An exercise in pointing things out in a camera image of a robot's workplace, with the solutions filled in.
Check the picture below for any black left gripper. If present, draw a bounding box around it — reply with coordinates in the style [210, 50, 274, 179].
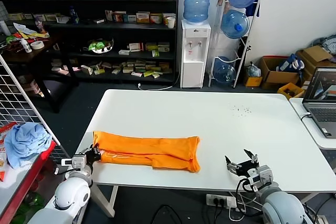
[84, 144, 102, 166]

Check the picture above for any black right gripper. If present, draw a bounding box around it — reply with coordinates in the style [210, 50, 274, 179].
[224, 149, 259, 176]

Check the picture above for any orange t-shirt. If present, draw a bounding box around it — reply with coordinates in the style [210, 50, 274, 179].
[92, 130, 202, 174]

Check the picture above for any pile of grey clothes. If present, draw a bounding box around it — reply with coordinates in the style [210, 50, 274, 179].
[311, 34, 336, 57]

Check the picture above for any large white table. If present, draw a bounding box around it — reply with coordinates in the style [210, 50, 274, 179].
[65, 89, 336, 218]

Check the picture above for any white power strip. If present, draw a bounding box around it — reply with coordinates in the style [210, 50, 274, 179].
[206, 194, 237, 208]

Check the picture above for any light blue cloth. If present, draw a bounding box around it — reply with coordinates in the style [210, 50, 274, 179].
[4, 122, 53, 169]

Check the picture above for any small white side table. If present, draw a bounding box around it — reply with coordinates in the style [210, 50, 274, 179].
[288, 97, 336, 150]

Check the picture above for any plain white medicine box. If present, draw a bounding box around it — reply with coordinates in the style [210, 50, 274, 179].
[80, 65, 94, 76]

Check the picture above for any small yellow box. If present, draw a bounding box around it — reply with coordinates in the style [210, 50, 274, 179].
[244, 76, 263, 88]

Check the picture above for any green plastic bottle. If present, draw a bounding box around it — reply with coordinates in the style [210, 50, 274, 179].
[17, 192, 45, 213]

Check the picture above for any yellow plastic bin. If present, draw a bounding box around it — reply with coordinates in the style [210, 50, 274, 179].
[277, 82, 306, 99]

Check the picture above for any white jug rack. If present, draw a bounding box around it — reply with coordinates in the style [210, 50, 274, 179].
[208, 0, 263, 88]

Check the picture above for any red white cart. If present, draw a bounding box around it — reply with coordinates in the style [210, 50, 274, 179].
[0, 121, 71, 224]

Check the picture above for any red white snack package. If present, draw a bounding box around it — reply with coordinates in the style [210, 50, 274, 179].
[0, 122, 18, 141]

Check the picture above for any open cardboard box red rim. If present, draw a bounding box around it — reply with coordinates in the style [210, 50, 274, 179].
[259, 55, 301, 90]

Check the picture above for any clear plastic bag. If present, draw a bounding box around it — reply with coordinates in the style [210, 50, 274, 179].
[245, 61, 263, 78]

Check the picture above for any grey laptop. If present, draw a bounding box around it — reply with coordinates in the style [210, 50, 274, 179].
[301, 67, 336, 140]

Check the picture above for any steel bowl with green packets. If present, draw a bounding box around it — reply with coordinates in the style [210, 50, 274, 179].
[83, 37, 115, 55]

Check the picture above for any white water dispenser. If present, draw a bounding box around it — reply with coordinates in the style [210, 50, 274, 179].
[180, 19, 212, 89]

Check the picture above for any blue white bag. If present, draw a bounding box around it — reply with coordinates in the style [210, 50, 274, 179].
[278, 53, 306, 74]

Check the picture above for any white red medicine box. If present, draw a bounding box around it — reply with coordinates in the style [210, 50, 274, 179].
[128, 42, 144, 52]

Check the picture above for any small white bottle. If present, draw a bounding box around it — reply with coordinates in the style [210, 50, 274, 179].
[20, 38, 33, 54]

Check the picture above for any white green medicine box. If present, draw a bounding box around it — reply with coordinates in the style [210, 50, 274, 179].
[157, 42, 171, 53]

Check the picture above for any dark wooden table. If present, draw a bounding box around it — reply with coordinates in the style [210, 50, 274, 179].
[0, 34, 79, 114]

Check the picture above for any black shelving unit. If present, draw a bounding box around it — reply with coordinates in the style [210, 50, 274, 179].
[0, 0, 181, 86]

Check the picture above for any plain brown cardboard box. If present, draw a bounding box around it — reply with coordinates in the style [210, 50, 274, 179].
[296, 45, 336, 83]

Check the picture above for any blue plastic bottle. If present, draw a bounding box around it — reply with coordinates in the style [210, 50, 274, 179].
[68, 5, 79, 25]

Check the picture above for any white box red picture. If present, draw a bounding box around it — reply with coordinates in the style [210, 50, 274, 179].
[112, 11, 127, 23]

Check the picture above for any green snack bag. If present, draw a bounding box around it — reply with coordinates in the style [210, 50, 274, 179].
[5, 35, 22, 45]

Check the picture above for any colourful paper pile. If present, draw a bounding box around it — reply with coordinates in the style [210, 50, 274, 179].
[13, 22, 50, 42]

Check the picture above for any yellow white medicine box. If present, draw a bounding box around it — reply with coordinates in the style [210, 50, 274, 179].
[136, 12, 151, 24]

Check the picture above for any white orange medicine box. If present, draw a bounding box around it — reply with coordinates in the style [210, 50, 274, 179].
[162, 13, 176, 25]

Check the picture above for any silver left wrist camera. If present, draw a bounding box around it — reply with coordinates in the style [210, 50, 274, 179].
[61, 155, 87, 170]

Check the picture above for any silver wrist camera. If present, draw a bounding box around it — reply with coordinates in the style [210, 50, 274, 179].
[246, 165, 274, 193]
[61, 155, 87, 170]

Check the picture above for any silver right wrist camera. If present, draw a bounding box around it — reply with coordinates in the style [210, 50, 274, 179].
[246, 165, 274, 193]

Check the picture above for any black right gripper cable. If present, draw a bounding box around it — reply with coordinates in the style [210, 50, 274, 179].
[235, 178, 262, 201]

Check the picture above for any white floor cable with plug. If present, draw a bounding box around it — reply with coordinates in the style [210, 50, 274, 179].
[138, 71, 182, 91]

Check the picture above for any black floor cable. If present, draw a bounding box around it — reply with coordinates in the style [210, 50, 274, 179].
[151, 204, 184, 224]

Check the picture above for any white wire grid panel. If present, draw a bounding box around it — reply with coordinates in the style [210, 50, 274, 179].
[0, 53, 62, 147]

